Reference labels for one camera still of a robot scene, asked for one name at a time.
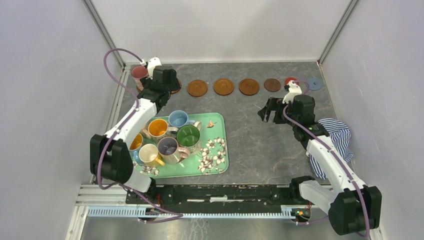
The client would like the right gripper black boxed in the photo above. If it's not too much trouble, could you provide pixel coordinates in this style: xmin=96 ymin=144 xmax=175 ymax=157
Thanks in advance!
xmin=257 ymin=97 xmax=299 ymax=128

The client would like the dark wooden coaster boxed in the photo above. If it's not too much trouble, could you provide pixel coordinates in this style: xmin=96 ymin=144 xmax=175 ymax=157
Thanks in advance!
xmin=264 ymin=78 xmax=282 ymax=93

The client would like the pink mug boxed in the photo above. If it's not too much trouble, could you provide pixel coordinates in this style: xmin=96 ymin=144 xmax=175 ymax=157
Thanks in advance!
xmin=131 ymin=65 xmax=149 ymax=85

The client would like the red round coaster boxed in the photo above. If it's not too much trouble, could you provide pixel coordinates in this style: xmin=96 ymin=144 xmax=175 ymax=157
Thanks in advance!
xmin=284 ymin=77 xmax=299 ymax=92

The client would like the blue round coaster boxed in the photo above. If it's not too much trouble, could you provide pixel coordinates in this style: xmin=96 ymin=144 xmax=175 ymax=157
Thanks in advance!
xmin=307 ymin=77 xmax=323 ymax=91

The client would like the green interior floral mug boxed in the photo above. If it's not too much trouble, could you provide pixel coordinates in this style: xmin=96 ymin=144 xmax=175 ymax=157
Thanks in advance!
xmin=176 ymin=121 xmax=202 ymax=155

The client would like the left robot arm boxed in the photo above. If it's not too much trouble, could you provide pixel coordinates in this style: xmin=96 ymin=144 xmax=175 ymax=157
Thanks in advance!
xmin=89 ymin=65 xmax=181 ymax=204

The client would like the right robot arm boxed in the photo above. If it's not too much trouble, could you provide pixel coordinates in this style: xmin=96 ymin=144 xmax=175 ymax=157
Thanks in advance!
xmin=257 ymin=94 xmax=382 ymax=237

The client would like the ridged wooden coaster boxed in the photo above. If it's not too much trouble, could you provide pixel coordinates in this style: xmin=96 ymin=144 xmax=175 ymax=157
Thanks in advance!
xmin=187 ymin=79 xmax=208 ymax=97
xmin=170 ymin=79 xmax=183 ymax=95
xmin=136 ymin=84 xmax=144 ymax=93
xmin=213 ymin=78 xmax=235 ymax=96
xmin=238 ymin=78 xmax=260 ymax=96

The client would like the light blue mug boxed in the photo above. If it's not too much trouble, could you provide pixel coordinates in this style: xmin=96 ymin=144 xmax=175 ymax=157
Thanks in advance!
xmin=168 ymin=110 xmax=196 ymax=129

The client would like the orange interior mug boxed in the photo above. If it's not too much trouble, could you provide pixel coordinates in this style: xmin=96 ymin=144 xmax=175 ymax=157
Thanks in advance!
xmin=141 ymin=118 xmax=179 ymax=141

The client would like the blue orange-interior mug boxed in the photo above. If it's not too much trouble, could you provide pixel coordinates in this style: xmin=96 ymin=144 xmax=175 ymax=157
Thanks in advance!
xmin=129 ymin=133 xmax=144 ymax=165

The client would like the purple interior mug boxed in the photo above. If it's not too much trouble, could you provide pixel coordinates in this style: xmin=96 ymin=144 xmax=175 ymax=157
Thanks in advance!
xmin=157 ymin=137 xmax=191 ymax=165

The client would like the blue striped cloth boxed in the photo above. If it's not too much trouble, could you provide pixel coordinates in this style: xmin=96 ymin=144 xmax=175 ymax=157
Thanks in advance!
xmin=309 ymin=118 xmax=354 ymax=180

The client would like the green floral tray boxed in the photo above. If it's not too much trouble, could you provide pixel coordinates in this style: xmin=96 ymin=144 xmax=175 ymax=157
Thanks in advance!
xmin=133 ymin=112 xmax=229 ymax=179

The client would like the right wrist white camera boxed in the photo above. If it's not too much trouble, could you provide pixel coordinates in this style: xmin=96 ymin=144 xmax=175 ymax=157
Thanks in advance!
xmin=282 ymin=80 xmax=303 ymax=104

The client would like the cream yellow-handled mug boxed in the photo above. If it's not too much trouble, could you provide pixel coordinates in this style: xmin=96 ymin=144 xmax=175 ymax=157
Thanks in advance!
xmin=138 ymin=143 xmax=165 ymax=167

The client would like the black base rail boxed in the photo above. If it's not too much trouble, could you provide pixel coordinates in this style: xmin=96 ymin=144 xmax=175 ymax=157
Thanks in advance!
xmin=146 ymin=184 xmax=309 ymax=214

